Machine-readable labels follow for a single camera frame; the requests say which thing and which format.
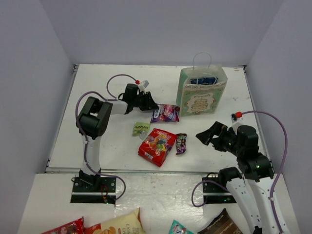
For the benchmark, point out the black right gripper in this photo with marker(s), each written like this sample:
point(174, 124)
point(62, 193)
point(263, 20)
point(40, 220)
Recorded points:
point(217, 128)

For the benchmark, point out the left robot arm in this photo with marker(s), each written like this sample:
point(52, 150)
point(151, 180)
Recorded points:
point(92, 114)

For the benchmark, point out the red snack bag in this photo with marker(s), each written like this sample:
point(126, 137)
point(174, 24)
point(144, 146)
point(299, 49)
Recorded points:
point(74, 227)

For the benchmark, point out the purple foxs candy bag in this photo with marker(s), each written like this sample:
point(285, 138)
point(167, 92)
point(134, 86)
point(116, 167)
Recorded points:
point(165, 113)

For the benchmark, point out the brown m&m packet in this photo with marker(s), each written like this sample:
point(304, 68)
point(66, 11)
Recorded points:
point(180, 143)

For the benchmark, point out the cream cassava chips bag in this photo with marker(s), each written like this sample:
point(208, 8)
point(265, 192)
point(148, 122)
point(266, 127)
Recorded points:
point(125, 224)

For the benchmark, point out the decorated paper bag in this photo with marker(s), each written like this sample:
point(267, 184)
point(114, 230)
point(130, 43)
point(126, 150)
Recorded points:
point(195, 99)

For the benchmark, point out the dark brown snack bag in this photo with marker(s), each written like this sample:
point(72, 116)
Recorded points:
point(222, 224)

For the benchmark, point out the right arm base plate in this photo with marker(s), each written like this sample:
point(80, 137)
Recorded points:
point(213, 194)

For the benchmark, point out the red fruit candy bag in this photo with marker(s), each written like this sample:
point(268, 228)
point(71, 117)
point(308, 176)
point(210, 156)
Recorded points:
point(156, 146)

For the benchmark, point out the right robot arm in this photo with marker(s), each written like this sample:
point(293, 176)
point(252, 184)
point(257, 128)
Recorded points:
point(252, 182)

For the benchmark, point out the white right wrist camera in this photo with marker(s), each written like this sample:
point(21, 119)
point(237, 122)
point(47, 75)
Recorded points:
point(237, 120)

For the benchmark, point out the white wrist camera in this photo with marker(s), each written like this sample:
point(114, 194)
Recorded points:
point(237, 120)
point(142, 85)

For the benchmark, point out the teal snack packet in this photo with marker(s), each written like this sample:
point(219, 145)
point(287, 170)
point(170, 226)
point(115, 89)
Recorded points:
point(178, 228)

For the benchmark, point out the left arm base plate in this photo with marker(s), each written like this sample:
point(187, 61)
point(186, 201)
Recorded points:
point(103, 192)

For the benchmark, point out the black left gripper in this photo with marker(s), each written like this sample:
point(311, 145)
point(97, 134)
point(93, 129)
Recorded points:
point(145, 100)

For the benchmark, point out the small green candy packet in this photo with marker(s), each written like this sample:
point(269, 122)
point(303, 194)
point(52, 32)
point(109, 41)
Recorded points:
point(140, 129)

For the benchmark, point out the blue kettle chips bag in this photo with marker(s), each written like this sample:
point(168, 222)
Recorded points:
point(204, 80)

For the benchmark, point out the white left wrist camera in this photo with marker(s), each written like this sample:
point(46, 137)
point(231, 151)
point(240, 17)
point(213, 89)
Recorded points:
point(142, 85)

